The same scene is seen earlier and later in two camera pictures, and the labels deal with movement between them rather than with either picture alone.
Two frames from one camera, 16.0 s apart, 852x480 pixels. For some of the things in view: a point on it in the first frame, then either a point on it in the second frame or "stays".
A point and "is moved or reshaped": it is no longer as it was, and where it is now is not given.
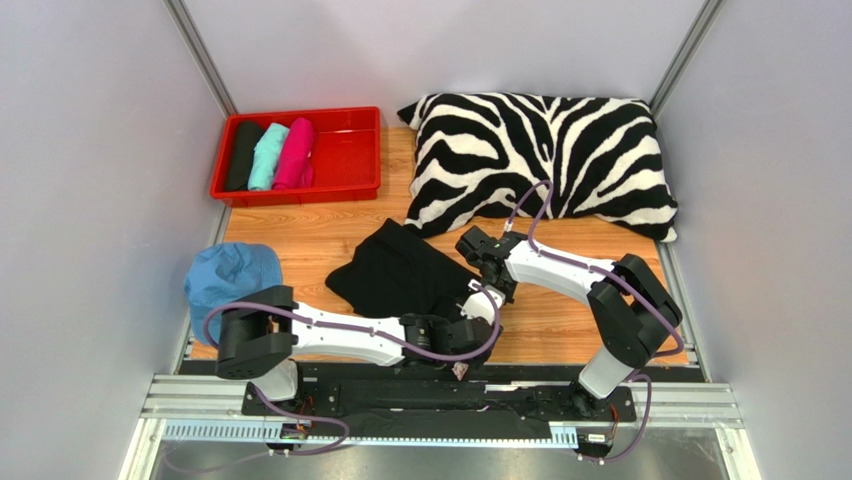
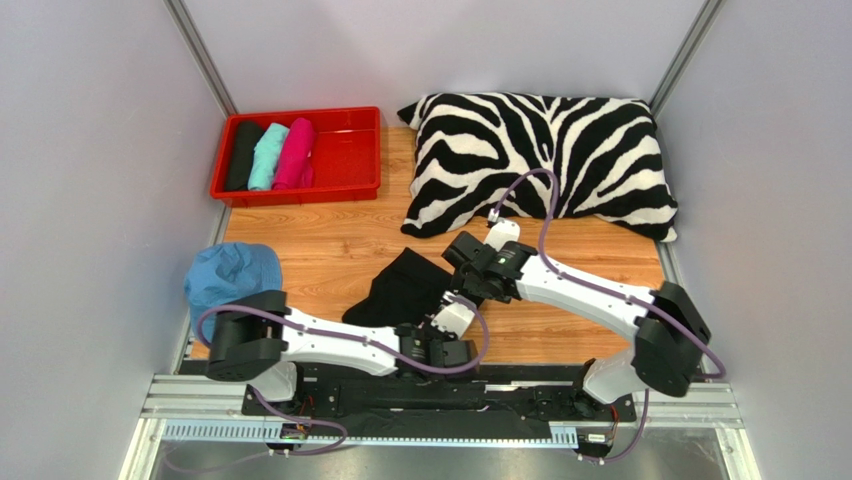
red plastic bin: (347, 158) stays
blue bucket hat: (221, 273) stays
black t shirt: (396, 271) is moved or reshaped
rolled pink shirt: (295, 169) stays
